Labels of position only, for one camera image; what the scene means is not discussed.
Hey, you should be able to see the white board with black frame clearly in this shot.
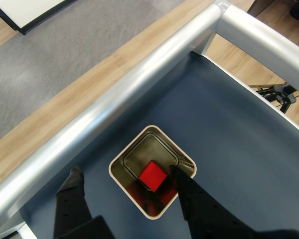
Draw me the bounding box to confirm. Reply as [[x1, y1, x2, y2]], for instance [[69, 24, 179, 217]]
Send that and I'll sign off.
[[0, 0, 78, 36]]

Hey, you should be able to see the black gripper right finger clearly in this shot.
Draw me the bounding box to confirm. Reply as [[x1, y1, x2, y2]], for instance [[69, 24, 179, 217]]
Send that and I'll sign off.
[[168, 164, 259, 239]]

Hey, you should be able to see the cream square container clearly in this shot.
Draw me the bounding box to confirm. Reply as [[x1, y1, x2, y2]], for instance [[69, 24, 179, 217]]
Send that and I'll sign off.
[[108, 124, 197, 221]]

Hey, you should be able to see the silver metal tube frame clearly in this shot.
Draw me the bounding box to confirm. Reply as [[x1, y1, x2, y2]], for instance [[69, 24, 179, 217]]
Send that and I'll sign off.
[[0, 0, 299, 239]]

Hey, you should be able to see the red cube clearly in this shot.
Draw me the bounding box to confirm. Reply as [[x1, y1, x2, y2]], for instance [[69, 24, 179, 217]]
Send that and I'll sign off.
[[138, 160, 168, 193]]

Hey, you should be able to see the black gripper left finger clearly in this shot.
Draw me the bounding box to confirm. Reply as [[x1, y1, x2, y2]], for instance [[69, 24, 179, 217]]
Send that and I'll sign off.
[[52, 166, 115, 239]]

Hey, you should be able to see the black tripod stand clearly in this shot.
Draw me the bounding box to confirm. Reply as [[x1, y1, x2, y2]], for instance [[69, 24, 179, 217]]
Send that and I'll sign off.
[[248, 83, 299, 115]]

